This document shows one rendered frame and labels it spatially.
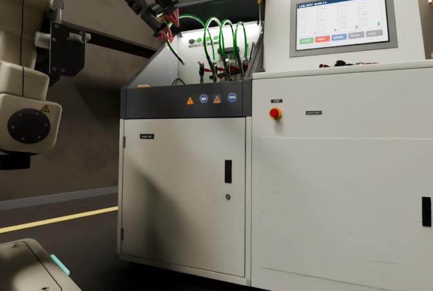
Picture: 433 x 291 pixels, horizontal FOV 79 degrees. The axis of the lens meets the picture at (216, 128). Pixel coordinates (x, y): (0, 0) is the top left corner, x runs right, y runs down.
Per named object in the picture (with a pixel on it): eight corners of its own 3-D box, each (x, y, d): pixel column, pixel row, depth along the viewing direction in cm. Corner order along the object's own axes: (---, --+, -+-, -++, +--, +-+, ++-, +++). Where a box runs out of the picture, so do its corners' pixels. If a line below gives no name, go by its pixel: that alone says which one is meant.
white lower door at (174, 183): (119, 253, 133) (122, 119, 135) (122, 252, 135) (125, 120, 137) (243, 278, 110) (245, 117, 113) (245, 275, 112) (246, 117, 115)
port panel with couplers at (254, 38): (242, 82, 167) (242, 35, 168) (243, 84, 170) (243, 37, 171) (262, 81, 162) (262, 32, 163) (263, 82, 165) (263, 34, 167)
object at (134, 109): (125, 118, 135) (126, 87, 136) (131, 119, 139) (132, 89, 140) (242, 116, 114) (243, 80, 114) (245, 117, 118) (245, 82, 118)
